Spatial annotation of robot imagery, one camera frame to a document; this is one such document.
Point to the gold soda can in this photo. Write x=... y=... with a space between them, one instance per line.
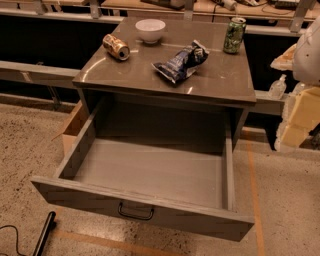
x=116 y=47

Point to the white bowl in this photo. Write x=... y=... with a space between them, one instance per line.
x=150 y=30

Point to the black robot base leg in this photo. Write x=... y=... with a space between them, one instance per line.
x=47 y=228

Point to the grey cabinet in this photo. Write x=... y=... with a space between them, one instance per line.
x=223 y=79

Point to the cardboard box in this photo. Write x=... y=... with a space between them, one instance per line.
x=71 y=127

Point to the black drawer handle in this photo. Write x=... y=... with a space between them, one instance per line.
x=133 y=214

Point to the clear plastic bottle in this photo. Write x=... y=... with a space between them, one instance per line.
x=277 y=88

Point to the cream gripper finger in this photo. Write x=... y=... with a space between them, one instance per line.
x=285 y=61
x=301 y=114

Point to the blue chip bag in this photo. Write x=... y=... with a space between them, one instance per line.
x=184 y=64

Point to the open grey top drawer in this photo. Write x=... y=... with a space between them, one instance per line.
x=178 y=161

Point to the green soda can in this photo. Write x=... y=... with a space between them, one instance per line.
x=234 y=35

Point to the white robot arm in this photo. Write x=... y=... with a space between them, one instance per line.
x=306 y=61

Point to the grey metal rail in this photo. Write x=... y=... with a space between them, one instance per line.
x=37 y=74

